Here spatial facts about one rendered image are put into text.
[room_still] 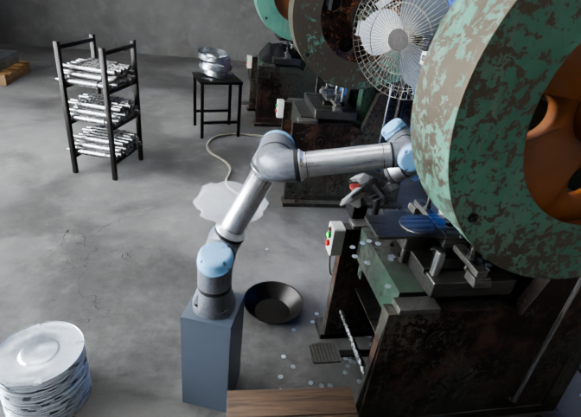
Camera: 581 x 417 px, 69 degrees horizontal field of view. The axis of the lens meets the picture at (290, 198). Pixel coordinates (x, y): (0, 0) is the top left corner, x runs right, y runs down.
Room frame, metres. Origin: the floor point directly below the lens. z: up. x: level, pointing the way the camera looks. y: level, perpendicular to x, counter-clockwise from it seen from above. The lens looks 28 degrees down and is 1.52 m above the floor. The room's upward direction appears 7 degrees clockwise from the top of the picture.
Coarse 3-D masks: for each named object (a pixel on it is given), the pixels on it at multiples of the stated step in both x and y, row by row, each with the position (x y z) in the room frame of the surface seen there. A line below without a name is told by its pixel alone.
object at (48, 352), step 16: (16, 336) 1.07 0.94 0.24; (32, 336) 1.08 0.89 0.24; (48, 336) 1.09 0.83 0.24; (64, 336) 1.10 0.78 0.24; (80, 336) 1.11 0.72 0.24; (0, 352) 1.00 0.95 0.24; (16, 352) 1.00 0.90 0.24; (32, 352) 1.01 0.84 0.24; (48, 352) 1.01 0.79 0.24; (64, 352) 1.03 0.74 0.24; (80, 352) 1.03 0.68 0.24; (0, 368) 0.94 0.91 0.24; (16, 368) 0.94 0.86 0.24; (32, 368) 0.95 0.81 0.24; (48, 368) 0.96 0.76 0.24; (64, 368) 0.96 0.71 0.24; (16, 384) 0.88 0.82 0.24; (32, 384) 0.89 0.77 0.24
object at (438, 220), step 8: (432, 216) 1.37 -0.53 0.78; (440, 216) 1.38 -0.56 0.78; (440, 224) 1.32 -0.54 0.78; (448, 224) 1.34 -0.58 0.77; (448, 232) 1.27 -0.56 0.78; (456, 232) 1.28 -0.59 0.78; (440, 240) 1.26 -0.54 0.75; (448, 240) 1.24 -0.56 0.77; (456, 240) 1.25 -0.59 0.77; (464, 240) 1.26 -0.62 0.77
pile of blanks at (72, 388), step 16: (80, 368) 1.01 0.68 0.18; (0, 384) 0.88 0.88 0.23; (48, 384) 0.91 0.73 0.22; (64, 384) 0.94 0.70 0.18; (80, 384) 0.99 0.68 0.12; (16, 400) 0.87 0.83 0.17; (32, 400) 0.88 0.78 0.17; (48, 400) 0.90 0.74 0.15; (64, 400) 0.93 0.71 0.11; (80, 400) 0.99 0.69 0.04; (16, 416) 0.88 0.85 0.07; (32, 416) 0.88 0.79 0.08; (48, 416) 0.89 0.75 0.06; (64, 416) 0.92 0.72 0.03
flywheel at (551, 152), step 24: (576, 48) 0.90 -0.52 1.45; (576, 72) 0.91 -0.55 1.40; (552, 96) 0.90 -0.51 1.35; (576, 96) 0.91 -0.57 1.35; (552, 120) 0.91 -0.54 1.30; (576, 120) 0.91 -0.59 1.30; (528, 144) 0.90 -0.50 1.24; (552, 144) 0.91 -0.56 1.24; (576, 144) 0.93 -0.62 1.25; (528, 168) 0.90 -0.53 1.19; (552, 168) 0.92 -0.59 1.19; (576, 168) 0.93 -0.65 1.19; (552, 192) 0.93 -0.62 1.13; (576, 192) 0.97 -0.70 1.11; (552, 216) 0.93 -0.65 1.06; (576, 216) 0.95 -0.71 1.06
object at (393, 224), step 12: (372, 216) 1.32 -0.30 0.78; (384, 216) 1.33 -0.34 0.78; (396, 216) 1.34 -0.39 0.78; (408, 216) 1.34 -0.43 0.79; (420, 216) 1.36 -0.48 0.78; (372, 228) 1.24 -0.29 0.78; (384, 228) 1.24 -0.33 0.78; (396, 228) 1.25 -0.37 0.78; (408, 228) 1.25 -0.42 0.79; (420, 228) 1.26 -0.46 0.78; (432, 228) 1.27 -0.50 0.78; (396, 240) 1.30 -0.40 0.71; (408, 240) 1.24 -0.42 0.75; (420, 240) 1.25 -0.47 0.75; (396, 252) 1.28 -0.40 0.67; (408, 252) 1.24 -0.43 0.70
